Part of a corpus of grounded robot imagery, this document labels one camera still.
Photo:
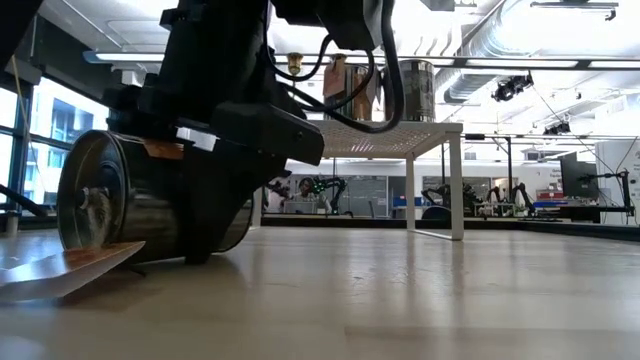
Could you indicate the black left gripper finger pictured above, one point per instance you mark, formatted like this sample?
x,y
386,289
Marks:
x,y
205,210

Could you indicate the brass candlestick holder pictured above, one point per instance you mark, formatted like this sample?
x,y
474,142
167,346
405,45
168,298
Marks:
x,y
295,62

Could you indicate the candle tin orange heart label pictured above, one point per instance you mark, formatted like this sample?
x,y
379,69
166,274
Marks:
x,y
350,85

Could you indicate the candle tin jasmine flower label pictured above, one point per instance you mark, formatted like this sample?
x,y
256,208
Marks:
x,y
420,90

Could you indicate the background robot arm green light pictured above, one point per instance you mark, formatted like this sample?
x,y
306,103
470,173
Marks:
x,y
335,182

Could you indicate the black background robot arm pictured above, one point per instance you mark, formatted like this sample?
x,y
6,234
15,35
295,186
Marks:
x,y
440,200
517,195

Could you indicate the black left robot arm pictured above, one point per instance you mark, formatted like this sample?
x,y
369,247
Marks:
x,y
225,50

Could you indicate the person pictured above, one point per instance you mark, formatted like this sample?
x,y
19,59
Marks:
x,y
306,190

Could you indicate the white perforated metal shelf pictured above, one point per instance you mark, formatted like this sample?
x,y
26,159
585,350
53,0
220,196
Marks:
x,y
430,131

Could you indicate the long linear ceiling light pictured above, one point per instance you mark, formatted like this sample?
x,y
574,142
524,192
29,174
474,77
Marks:
x,y
500,62

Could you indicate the black ceiling spotlight cluster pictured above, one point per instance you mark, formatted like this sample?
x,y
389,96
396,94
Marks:
x,y
510,87
557,129

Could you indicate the black background monitor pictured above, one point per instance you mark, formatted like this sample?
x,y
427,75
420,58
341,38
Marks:
x,y
577,180

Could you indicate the black window frame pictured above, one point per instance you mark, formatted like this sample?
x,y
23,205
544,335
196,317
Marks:
x,y
20,165

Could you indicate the silver ventilation duct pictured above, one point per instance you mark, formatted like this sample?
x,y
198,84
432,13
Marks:
x,y
480,55

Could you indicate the black background rig frame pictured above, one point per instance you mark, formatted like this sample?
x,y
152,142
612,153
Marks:
x,y
509,165

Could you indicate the black ceiling track rail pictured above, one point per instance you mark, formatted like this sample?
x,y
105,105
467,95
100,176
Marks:
x,y
575,4

